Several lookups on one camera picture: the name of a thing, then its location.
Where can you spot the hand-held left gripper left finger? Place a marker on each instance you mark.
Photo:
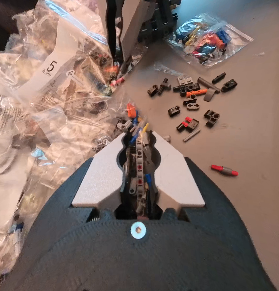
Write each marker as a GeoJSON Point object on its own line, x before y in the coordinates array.
{"type": "Point", "coordinates": [98, 181]}

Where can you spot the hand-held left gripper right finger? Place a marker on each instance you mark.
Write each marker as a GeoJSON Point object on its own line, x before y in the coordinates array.
{"type": "Point", "coordinates": [178, 181]}

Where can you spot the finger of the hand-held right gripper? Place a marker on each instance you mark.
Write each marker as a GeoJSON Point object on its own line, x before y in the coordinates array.
{"type": "Point", "coordinates": [134, 18]}
{"type": "Point", "coordinates": [112, 27]}

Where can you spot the numbered clear plastic bag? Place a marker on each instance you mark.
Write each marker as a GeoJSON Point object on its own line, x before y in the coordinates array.
{"type": "Point", "coordinates": [62, 45]}

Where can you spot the grey lego chassis assembly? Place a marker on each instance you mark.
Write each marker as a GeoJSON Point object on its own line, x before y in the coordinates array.
{"type": "Point", "coordinates": [162, 20]}

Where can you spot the red grey lego pin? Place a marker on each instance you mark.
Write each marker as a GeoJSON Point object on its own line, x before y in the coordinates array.
{"type": "Point", "coordinates": [224, 170]}

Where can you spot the scattered loose lego pieces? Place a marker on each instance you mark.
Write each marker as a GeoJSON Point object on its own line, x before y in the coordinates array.
{"type": "Point", "coordinates": [212, 116]}

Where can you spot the bluish clear plastic bag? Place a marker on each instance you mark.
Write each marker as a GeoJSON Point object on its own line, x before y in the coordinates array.
{"type": "Point", "coordinates": [73, 13]}

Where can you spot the empty clear plastic bag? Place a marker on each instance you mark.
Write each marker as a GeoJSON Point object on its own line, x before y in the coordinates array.
{"type": "Point", "coordinates": [62, 141]}

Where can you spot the small zip bag colourful parts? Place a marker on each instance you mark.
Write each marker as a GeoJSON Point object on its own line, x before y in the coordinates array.
{"type": "Point", "coordinates": [209, 43]}

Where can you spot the clear bag red black parts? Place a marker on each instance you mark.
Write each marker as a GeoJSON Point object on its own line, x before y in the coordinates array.
{"type": "Point", "coordinates": [19, 143]}

